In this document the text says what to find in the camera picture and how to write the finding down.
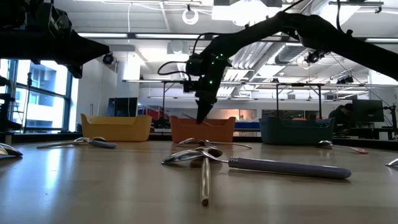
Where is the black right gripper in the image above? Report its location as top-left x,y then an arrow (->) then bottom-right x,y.
185,52 -> 233,124

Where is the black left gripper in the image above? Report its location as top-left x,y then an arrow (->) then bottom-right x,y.
30,1 -> 111,79

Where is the gold spoon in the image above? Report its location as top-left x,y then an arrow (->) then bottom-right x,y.
182,113 -> 216,128
190,146 -> 224,207
36,136 -> 108,149

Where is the red handled silver spoon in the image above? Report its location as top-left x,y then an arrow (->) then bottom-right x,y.
0,142 -> 24,157
316,140 -> 369,155
176,138 -> 253,150

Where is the ceiling strip light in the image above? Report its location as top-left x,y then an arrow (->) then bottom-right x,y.
364,37 -> 398,44
135,33 -> 200,40
77,32 -> 129,39

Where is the orange plastic bin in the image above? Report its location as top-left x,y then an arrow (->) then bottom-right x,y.
169,115 -> 236,143

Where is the blue box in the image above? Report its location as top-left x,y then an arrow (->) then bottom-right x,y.
234,121 -> 261,130

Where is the black display screen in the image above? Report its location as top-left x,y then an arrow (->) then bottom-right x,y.
107,97 -> 139,118

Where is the yellow plastic bin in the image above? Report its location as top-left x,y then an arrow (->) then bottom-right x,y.
80,113 -> 153,142

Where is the teal plastic bin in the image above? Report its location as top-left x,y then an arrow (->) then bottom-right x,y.
259,116 -> 336,146

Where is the black equipment stand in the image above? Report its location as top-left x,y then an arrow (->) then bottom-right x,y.
0,76 -> 16,144

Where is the person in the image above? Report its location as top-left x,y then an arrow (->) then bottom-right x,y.
328,103 -> 355,133

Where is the black computer monitor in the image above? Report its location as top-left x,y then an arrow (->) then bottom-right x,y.
352,99 -> 385,123

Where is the dark background desk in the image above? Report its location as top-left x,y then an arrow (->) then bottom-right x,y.
334,126 -> 398,141

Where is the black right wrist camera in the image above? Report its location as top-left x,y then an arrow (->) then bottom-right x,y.
182,79 -> 200,93

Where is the grey window frame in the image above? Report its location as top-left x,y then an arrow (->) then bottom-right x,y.
6,58 -> 74,131

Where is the black right camera cable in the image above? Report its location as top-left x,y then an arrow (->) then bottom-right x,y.
157,60 -> 192,82

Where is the black workstation frame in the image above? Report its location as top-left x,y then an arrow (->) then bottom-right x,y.
161,81 -> 324,121

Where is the white coiled cable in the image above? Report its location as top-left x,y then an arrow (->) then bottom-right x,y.
182,8 -> 200,26

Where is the silver ventilation duct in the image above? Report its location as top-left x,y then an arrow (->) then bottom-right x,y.
275,45 -> 310,65

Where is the black ceiling camera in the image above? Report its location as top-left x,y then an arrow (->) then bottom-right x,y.
304,49 -> 326,65

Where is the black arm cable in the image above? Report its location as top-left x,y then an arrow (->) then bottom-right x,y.
336,0 -> 354,34

